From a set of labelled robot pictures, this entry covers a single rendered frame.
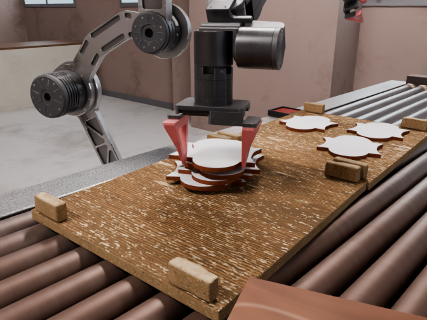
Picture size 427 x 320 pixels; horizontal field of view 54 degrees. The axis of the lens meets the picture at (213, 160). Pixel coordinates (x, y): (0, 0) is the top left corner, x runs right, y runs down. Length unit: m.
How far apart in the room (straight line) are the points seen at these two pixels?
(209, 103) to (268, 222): 0.19
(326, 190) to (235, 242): 0.22
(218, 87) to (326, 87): 2.97
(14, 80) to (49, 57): 0.56
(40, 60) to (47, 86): 4.21
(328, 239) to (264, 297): 0.33
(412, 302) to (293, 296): 0.25
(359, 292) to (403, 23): 3.37
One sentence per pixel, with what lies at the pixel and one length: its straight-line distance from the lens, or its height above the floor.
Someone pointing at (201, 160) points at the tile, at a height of 0.99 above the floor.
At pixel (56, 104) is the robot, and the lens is 1.77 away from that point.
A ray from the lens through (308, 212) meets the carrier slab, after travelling 0.62.
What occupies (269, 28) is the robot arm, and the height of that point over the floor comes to 1.19.
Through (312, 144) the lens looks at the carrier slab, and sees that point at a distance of 0.93.
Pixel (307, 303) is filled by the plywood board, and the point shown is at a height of 1.04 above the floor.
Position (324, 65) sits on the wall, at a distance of 3.54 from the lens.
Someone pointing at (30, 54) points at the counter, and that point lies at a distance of 5.92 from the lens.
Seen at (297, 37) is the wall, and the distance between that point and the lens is 3.64.
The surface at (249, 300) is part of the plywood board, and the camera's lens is 0.28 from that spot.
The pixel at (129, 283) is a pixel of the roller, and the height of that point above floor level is 0.92.
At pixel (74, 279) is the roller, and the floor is 0.92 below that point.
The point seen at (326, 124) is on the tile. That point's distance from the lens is 1.07.
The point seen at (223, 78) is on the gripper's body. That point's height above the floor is 1.12.
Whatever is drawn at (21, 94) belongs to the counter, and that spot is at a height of 0.18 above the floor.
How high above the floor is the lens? 1.21
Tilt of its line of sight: 20 degrees down
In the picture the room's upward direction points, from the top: straight up
